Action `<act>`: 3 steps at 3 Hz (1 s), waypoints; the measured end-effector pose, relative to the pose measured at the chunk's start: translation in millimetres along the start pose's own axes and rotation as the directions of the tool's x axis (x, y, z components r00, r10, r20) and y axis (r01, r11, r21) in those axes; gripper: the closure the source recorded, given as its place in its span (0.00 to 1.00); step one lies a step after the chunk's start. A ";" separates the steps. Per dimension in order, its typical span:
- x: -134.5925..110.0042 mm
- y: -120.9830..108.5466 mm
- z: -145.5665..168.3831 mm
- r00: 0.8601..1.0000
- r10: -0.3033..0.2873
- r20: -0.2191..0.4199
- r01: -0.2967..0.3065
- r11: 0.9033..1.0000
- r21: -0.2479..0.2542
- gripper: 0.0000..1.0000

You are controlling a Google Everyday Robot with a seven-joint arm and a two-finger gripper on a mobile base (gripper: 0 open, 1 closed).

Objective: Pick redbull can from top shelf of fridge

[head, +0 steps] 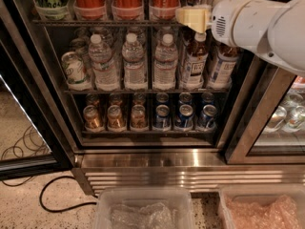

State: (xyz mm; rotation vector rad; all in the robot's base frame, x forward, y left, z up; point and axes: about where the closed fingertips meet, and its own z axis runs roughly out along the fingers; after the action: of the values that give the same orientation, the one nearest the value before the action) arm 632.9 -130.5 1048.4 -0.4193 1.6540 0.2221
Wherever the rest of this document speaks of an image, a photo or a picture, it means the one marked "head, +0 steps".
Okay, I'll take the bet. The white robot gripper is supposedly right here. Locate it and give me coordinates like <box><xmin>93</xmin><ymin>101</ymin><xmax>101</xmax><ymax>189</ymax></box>
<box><xmin>175</xmin><ymin>0</ymin><xmax>254</xmax><ymax>49</ymax></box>

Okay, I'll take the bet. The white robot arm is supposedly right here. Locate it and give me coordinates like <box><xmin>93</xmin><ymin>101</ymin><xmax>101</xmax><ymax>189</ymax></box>
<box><xmin>175</xmin><ymin>0</ymin><xmax>305</xmax><ymax>77</ymax></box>

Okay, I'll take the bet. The right coca-cola can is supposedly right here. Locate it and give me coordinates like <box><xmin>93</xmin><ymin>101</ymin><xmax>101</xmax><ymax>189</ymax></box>
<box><xmin>152</xmin><ymin>0</ymin><xmax>180</xmax><ymax>20</ymax></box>

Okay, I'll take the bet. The coca-cola can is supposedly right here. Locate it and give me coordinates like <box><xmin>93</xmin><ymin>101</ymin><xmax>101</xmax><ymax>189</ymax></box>
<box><xmin>113</xmin><ymin>0</ymin><xmax>142</xmax><ymax>20</ymax></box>
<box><xmin>152</xmin><ymin>0</ymin><xmax>180</xmax><ymax>20</ymax></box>
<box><xmin>74</xmin><ymin>0</ymin><xmax>105</xmax><ymax>20</ymax></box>

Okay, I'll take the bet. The middle coca-cola can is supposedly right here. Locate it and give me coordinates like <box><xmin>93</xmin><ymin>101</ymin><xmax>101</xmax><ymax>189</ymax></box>
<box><xmin>113</xmin><ymin>0</ymin><xmax>142</xmax><ymax>20</ymax></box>

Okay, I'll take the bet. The stainless steel fridge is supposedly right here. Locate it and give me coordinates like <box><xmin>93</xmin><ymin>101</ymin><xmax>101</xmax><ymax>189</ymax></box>
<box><xmin>1</xmin><ymin>0</ymin><xmax>305</xmax><ymax>195</ymax></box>

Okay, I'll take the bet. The front middle blue can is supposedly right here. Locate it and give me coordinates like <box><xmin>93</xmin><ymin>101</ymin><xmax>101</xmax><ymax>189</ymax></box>
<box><xmin>174</xmin><ymin>104</ymin><xmax>193</xmax><ymax>129</ymax></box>

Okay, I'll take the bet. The blue can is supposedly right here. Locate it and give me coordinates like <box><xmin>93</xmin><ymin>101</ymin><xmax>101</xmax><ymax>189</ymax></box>
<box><xmin>153</xmin><ymin>105</ymin><xmax>171</xmax><ymax>131</ymax></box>
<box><xmin>196</xmin><ymin>104</ymin><xmax>217</xmax><ymax>132</ymax></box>
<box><xmin>174</xmin><ymin>104</ymin><xmax>193</xmax><ymax>129</ymax></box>

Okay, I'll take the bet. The front right blue can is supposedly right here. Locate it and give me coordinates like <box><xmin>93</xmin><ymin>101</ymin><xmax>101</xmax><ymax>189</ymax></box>
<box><xmin>196</xmin><ymin>104</ymin><xmax>217</xmax><ymax>132</ymax></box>

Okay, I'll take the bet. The front left blue can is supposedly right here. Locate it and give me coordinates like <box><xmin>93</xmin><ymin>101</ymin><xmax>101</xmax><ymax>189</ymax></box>
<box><xmin>153</xmin><ymin>105</ymin><xmax>171</xmax><ymax>131</ymax></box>

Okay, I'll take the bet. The left coca-cola can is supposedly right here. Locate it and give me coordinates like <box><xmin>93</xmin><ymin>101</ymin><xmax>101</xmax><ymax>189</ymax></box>
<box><xmin>74</xmin><ymin>0</ymin><xmax>105</xmax><ymax>20</ymax></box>

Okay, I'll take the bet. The front right gold can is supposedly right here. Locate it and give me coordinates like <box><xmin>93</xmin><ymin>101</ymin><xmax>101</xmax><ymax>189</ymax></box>
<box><xmin>131</xmin><ymin>105</ymin><xmax>148</xmax><ymax>131</ymax></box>

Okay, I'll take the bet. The gold can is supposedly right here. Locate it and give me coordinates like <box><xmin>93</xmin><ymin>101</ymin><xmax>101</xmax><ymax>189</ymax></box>
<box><xmin>131</xmin><ymin>105</ymin><xmax>148</xmax><ymax>131</ymax></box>
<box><xmin>107</xmin><ymin>105</ymin><xmax>126</xmax><ymax>132</ymax></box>
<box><xmin>83</xmin><ymin>105</ymin><xmax>103</xmax><ymax>132</ymax></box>

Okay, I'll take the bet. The front middle gold can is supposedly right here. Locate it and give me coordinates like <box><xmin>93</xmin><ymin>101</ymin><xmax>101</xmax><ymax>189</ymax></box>
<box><xmin>107</xmin><ymin>105</ymin><xmax>126</xmax><ymax>132</ymax></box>

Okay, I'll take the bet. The white green can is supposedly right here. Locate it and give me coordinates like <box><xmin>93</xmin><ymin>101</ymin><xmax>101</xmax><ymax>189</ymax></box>
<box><xmin>61</xmin><ymin>52</ymin><xmax>92</xmax><ymax>91</ymax></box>

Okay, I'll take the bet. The silver can right compartment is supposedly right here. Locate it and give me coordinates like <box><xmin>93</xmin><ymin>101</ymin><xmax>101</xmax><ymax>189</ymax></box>
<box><xmin>282</xmin><ymin>105</ymin><xmax>305</xmax><ymax>133</ymax></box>

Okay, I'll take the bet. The front left gold can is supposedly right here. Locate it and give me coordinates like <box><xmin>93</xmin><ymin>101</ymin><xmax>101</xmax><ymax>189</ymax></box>
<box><xmin>83</xmin><ymin>105</ymin><xmax>103</xmax><ymax>132</ymax></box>

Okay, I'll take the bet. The open fridge glass door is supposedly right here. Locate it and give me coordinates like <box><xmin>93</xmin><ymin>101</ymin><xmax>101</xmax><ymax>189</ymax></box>
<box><xmin>0</xmin><ymin>21</ymin><xmax>71</xmax><ymax>181</ymax></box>

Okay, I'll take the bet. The left tea bottle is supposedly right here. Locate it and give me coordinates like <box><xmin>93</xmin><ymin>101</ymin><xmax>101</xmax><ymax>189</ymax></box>
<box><xmin>180</xmin><ymin>32</ymin><xmax>208</xmax><ymax>90</ymax></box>

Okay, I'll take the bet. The tea bottle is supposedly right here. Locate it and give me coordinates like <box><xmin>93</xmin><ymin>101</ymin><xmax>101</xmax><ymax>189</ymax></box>
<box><xmin>207</xmin><ymin>44</ymin><xmax>238</xmax><ymax>90</ymax></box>
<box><xmin>180</xmin><ymin>32</ymin><xmax>208</xmax><ymax>90</ymax></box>

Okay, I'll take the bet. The right water bottle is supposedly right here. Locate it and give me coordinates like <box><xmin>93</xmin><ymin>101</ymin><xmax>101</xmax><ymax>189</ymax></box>
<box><xmin>152</xmin><ymin>33</ymin><xmax>178</xmax><ymax>90</ymax></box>

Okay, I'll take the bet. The water bottle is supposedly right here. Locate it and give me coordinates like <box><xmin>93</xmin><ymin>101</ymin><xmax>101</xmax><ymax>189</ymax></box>
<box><xmin>152</xmin><ymin>33</ymin><xmax>178</xmax><ymax>90</ymax></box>
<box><xmin>122</xmin><ymin>33</ymin><xmax>148</xmax><ymax>91</ymax></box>
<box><xmin>89</xmin><ymin>34</ymin><xmax>120</xmax><ymax>91</ymax></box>

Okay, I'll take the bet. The right tea bottle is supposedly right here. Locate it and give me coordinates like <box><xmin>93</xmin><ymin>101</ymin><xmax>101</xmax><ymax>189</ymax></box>
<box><xmin>207</xmin><ymin>44</ymin><xmax>238</xmax><ymax>90</ymax></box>

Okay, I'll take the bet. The middle water bottle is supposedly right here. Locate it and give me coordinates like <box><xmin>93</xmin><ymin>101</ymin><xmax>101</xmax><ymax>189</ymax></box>
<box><xmin>122</xmin><ymin>33</ymin><xmax>148</xmax><ymax>91</ymax></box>

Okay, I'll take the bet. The left water bottle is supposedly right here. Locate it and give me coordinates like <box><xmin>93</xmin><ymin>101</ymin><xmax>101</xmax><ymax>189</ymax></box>
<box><xmin>89</xmin><ymin>34</ymin><xmax>120</xmax><ymax>91</ymax></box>

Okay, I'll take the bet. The right clear plastic bin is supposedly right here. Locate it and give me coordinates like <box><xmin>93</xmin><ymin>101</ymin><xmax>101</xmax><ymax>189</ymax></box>
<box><xmin>218</xmin><ymin>184</ymin><xmax>305</xmax><ymax>229</ymax></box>

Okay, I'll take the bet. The clear plastic bin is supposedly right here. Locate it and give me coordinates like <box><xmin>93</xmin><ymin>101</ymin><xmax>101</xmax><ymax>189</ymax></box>
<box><xmin>92</xmin><ymin>187</ymin><xmax>194</xmax><ymax>229</ymax></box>
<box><xmin>218</xmin><ymin>184</ymin><xmax>305</xmax><ymax>229</ymax></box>

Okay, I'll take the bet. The clear bubble wrap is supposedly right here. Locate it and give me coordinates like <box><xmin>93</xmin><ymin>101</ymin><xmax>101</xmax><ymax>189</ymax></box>
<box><xmin>111</xmin><ymin>202</ymin><xmax>177</xmax><ymax>229</ymax></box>

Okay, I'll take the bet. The left clear plastic bin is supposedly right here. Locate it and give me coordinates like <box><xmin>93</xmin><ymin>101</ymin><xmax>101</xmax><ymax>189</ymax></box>
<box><xmin>92</xmin><ymin>187</ymin><xmax>194</xmax><ymax>229</ymax></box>

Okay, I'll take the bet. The pink bubble wrap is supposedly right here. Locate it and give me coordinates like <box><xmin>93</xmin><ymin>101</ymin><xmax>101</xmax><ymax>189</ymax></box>
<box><xmin>225</xmin><ymin>195</ymin><xmax>303</xmax><ymax>229</ymax></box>

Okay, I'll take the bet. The black power cable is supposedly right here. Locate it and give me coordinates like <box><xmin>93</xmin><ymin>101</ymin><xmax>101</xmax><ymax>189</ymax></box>
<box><xmin>38</xmin><ymin>175</ymin><xmax>98</xmax><ymax>214</ymax></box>

